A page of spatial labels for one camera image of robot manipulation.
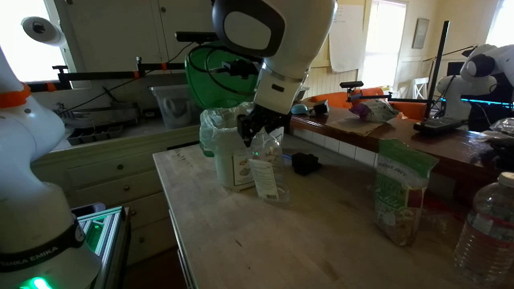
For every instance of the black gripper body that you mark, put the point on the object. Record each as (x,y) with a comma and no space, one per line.
(270,121)

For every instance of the clear pump bottle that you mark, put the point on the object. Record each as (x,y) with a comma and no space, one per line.
(265,179)

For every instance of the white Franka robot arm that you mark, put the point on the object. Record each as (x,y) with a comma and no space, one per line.
(299,33)

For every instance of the clear plastic water bottle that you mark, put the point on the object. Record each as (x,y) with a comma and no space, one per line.
(487,235)

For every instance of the small blue object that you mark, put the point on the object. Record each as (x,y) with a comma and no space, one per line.
(299,110)

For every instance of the white compost bin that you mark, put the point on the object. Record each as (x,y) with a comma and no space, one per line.
(233,171)

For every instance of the small black round object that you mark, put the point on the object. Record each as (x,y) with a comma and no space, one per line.
(320,109)

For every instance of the green bin lid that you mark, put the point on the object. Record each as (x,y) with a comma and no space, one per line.
(214,86)

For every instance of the clear plastic container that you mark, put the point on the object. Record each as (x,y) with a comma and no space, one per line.
(174,107)

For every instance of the brown cardboard sheet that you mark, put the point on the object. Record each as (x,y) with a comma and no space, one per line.
(354,128)

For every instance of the purple snack bag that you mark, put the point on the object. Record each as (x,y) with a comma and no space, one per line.
(370,110)

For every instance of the green labelled food bag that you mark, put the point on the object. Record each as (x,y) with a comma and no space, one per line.
(399,194)

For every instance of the cream drawer cabinet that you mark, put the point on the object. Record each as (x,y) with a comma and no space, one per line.
(117,182)

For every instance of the black bar clamp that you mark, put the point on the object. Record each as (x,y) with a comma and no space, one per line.
(106,75)

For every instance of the white wooden chair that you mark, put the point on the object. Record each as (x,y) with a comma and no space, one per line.
(419,89)

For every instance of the dark brown wooden table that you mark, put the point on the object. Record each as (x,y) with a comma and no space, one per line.
(428,146)

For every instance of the black flat device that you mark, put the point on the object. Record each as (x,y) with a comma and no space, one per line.
(439,125)

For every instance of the black stand pole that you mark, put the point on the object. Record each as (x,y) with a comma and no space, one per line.
(436,70)

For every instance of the green lit control box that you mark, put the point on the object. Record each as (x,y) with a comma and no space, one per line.
(105,235)

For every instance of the crumpled grey plastic bag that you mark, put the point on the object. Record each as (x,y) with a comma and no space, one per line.
(495,129)

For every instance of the white paper towel roll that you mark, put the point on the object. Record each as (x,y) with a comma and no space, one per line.
(40,30)

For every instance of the white wall poster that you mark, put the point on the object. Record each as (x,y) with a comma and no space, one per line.
(347,41)

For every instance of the white wall cabinet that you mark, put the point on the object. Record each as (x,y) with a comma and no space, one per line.
(117,33)

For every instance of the framed wall picture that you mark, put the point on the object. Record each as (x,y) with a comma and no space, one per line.
(419,33)

